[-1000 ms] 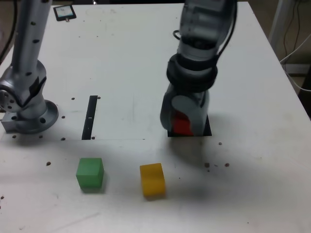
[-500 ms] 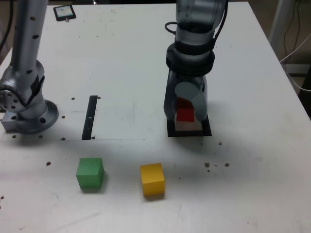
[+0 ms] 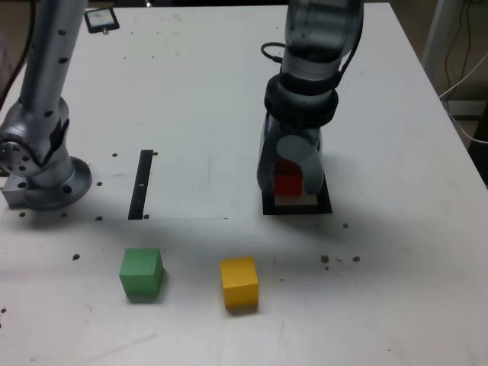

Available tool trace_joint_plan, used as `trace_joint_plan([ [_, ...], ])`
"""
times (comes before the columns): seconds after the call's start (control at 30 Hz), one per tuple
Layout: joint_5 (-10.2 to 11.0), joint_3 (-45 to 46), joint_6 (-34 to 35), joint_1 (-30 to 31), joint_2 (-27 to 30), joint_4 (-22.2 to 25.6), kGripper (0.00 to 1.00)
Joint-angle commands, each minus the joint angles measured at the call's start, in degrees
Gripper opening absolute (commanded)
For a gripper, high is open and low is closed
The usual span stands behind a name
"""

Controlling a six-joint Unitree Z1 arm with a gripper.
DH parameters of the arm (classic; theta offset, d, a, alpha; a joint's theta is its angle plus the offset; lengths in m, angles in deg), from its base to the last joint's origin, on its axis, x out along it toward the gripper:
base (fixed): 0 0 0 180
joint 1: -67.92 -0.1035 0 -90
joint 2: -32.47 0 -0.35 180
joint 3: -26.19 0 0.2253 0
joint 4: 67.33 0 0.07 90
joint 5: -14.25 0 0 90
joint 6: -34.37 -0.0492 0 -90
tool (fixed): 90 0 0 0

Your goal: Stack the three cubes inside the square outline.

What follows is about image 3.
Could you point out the black tape square outline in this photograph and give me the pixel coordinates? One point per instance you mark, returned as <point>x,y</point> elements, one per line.
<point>297,210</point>

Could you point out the black tape strip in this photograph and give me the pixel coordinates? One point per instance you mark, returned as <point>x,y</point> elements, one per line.
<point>139,190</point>

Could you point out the white frame leg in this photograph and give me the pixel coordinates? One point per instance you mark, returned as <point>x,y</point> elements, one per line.
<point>438,30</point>

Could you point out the green cube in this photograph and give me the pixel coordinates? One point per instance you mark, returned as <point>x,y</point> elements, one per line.
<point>139,278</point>

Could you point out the black phone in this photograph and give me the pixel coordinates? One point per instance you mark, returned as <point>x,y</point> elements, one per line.
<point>101,19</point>

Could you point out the red cube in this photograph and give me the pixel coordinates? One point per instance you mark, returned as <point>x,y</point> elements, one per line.
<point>287,185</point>

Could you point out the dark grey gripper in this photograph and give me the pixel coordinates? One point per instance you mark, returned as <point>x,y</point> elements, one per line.
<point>301,130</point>

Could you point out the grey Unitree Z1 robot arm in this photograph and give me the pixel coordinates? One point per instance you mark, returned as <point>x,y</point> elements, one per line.
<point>42,76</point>

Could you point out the yellow cube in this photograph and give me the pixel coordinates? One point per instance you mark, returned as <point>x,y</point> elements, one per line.
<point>240,293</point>

